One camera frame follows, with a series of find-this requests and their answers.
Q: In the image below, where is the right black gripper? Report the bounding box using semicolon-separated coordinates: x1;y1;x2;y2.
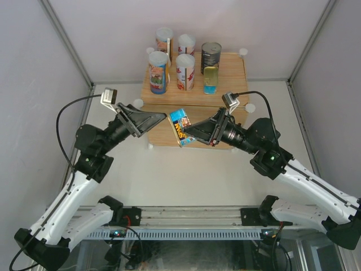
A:
182;106;259;155

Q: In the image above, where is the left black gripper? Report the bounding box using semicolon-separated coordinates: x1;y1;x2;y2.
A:
98;103;166;155

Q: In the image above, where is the rectangular gold tin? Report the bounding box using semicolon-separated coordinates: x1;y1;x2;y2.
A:
168;108;196;147
203;66;218;95

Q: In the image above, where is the wooden cube shelf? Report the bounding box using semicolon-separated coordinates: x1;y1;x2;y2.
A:
140;53;249;148

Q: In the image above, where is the white lid can colourful label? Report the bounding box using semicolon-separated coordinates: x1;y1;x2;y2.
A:
148;51;170;95

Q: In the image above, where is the dark round tin can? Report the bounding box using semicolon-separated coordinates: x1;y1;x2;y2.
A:
201;42;222;74

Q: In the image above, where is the tall can with spoon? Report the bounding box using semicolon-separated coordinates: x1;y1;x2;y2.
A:
156;27;174;63

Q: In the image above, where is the white lid can red label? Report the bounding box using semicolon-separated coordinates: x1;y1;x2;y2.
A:
178;34;196;55

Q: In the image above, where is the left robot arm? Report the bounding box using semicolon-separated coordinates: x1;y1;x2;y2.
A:
14;103;166;270

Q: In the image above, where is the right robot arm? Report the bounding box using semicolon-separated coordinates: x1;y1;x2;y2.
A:
183;108;360;250

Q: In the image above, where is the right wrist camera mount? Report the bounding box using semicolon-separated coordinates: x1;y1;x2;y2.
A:
222;92;240;115

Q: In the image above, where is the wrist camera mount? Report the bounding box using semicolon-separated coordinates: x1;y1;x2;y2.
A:
222;92;240;115
100;88;117;113

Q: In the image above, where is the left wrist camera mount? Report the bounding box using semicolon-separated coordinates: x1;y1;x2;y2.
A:
100;88;117;113

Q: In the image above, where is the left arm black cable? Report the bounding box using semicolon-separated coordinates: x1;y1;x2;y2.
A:
8;94;104;271

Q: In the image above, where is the aluminium mounting rail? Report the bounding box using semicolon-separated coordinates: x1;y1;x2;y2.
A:
73;204;347;227

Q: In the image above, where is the left black base bracket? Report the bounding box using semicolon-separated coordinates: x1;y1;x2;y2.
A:
120;207;142;227

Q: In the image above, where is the black base bracket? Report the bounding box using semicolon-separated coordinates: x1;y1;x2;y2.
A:
240;208;281;227
120;207;142;227

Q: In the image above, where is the right black base bracket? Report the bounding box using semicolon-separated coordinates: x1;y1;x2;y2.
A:
240;208;281;227

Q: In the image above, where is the slotted cable duct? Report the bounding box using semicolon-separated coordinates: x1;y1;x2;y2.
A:
85;228;263;241

